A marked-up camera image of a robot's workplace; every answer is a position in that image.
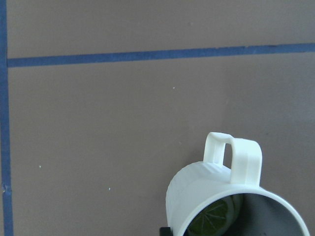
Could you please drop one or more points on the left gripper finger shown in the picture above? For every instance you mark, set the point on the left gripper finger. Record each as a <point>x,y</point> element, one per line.
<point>165,231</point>

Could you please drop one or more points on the lemon slice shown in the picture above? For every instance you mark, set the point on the lemon slice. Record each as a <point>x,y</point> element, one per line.
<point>216,218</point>

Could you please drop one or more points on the white mug with handle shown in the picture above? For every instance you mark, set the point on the white mug with handle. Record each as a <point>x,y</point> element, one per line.
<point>230,166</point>

